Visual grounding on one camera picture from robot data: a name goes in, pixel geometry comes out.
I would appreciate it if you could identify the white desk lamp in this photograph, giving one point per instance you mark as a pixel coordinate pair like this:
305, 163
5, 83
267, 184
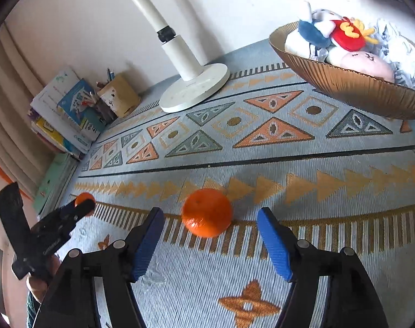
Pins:
193, 88

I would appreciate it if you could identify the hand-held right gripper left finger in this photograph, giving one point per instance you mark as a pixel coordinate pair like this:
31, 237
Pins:
147, 242

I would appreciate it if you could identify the blue cover workbook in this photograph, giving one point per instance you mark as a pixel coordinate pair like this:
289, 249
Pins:
77, 102

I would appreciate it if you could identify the white plush toy red fries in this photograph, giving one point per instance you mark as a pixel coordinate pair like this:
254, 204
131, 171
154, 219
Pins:
347, 36

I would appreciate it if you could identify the plain dango plush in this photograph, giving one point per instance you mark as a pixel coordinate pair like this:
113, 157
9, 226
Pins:
296, 46

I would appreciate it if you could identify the tangerine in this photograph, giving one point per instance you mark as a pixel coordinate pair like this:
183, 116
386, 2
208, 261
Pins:
84, 198
207, 213

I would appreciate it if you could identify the patterned woven mat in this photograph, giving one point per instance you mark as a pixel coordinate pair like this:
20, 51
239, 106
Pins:
296, 164

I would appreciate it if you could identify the person's left hand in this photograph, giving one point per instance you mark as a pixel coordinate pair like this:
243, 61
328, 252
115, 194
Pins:
39, 283

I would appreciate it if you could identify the dango plush with faces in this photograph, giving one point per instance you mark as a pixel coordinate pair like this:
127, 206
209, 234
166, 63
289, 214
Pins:
364, 63

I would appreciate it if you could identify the brown paper pen holder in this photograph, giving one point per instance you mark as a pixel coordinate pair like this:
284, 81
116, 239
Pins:
122, 95

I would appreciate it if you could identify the golden ribbed bowl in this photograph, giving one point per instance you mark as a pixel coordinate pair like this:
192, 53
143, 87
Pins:
364, 88

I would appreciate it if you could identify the grey-blue paper ball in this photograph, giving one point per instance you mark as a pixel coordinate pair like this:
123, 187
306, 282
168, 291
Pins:
402, 51

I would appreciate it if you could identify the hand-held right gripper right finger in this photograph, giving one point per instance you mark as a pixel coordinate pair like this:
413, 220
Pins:
275, 242

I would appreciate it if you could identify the row of upright books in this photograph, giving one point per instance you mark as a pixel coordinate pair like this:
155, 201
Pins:
46, 123

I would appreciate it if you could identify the beige curtain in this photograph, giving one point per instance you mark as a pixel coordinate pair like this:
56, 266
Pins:
9, 109

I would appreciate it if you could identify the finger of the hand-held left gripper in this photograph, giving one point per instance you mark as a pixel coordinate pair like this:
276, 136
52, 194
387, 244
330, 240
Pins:
81, 208

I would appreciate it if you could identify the black mesh pen holder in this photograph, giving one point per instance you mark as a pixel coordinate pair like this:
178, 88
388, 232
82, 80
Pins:
103, 112

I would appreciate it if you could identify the bunch of pens and pencils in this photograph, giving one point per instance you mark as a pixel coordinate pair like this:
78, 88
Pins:
91, 99
110, 75

